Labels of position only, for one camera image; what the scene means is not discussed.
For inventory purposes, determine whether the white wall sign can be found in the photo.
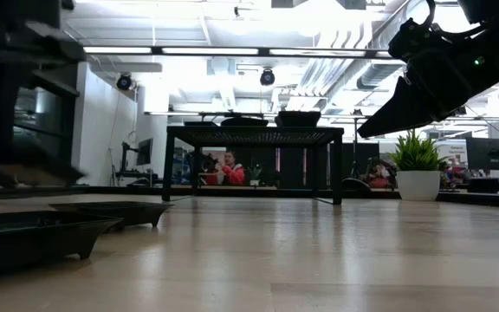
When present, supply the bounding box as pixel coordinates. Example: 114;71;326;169
444;141;470;162

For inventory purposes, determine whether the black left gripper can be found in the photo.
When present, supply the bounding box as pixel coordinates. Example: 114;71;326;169
0;19;88;185

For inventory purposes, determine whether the black ceiling spotlight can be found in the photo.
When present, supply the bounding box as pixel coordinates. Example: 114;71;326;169
116;72;134;92
259;68;276;87

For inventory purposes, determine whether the black aluminium table frame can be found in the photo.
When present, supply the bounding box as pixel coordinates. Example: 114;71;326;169
71;185;499;211

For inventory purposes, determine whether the small potted plant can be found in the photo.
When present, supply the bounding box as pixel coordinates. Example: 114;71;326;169
249;163;262;187

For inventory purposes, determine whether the black computer monitor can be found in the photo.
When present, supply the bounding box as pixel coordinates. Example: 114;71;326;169
135;137;155;166
465;136;499;172

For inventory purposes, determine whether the black square mini plate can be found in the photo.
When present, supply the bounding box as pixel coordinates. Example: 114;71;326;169
49;200;173;230
0;211;124;276

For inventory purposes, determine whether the black perforated metal rack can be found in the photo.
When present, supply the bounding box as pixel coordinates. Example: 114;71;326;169
162;125;345;206

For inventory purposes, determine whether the green plant in white pot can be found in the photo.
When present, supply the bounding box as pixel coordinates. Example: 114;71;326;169
386;132;450;202

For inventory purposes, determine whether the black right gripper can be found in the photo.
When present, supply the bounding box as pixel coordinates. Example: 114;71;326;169
356;16;487;140

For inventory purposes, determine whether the person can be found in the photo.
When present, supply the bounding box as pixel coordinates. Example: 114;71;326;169
364;159;397;190
204;150;247;186

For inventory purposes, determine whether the black curved frame handle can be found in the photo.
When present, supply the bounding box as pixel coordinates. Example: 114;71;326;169
342;177;373;194
126;176;153;189

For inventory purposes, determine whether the black office desk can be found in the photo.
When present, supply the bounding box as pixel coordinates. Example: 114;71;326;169
111;171;160;188

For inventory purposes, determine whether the long overhead light bar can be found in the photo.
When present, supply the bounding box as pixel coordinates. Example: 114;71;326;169
82;44;406;61

